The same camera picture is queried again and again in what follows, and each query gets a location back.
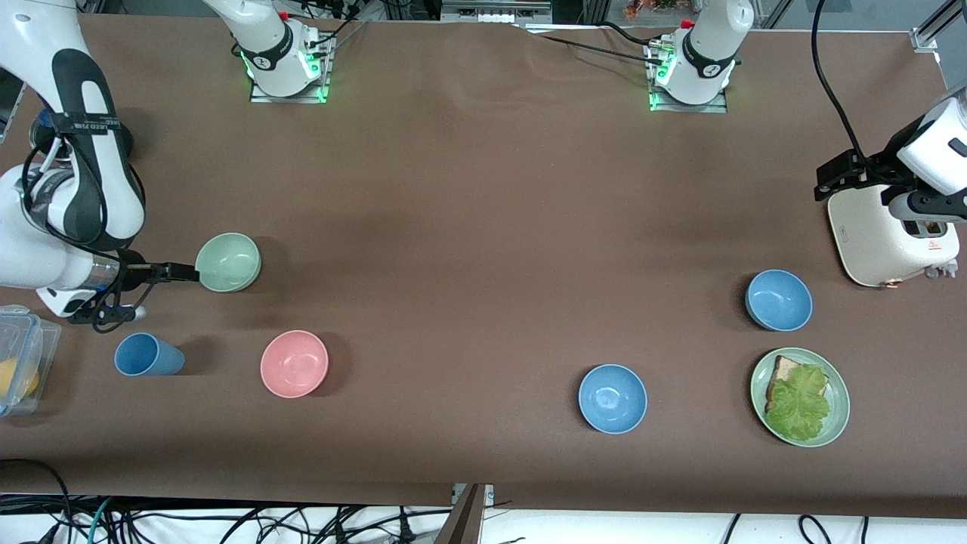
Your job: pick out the green plate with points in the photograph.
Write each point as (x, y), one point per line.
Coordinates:
(838, 412)

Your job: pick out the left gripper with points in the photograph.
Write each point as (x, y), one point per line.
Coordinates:
(878, 169)

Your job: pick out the pink bowl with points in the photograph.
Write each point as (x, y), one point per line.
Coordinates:
(294, 364)

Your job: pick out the metal bracket post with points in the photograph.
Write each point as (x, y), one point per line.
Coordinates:
(462, 521)

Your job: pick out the clear plastic container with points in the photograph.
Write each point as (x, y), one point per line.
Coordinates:
(38, 340)

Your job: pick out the green lettuce leaf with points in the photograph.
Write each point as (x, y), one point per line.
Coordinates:
(801, 404)

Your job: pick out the bread slice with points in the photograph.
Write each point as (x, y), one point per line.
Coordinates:
(784, 369)

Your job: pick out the blue bowl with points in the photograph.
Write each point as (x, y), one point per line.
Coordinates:
(613, 399)
(779, 301)

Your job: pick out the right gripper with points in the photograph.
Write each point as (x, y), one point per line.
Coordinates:
(136, 274)

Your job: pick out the yellow lemon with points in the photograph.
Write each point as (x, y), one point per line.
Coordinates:
(15, 378)

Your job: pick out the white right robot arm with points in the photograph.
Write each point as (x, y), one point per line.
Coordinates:
(75, 211)

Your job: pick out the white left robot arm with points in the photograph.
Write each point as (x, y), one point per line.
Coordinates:
(706, 60)

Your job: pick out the glass lid blue knob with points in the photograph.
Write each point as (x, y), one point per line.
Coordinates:
(47, 118)

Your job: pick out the blue cup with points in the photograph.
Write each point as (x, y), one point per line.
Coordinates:
(143, 355)

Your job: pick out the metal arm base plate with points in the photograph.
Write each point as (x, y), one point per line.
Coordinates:
(718, 107)
(321, 91)

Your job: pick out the cream toaster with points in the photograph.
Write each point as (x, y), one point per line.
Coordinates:
(876, 242)

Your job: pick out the green bowl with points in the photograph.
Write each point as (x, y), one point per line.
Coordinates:
(227, 262)

